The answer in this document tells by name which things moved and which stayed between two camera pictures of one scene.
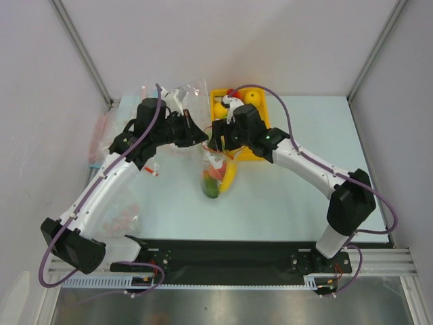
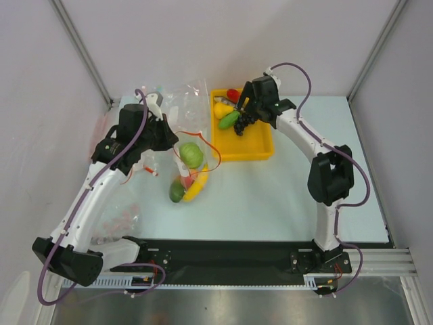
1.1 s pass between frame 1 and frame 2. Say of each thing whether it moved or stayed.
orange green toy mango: moved
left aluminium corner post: stayed
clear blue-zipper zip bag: stayed
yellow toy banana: moved
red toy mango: stayed
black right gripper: moved
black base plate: stayed
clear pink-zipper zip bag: stayed
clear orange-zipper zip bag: moved
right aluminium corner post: stayed
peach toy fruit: moved
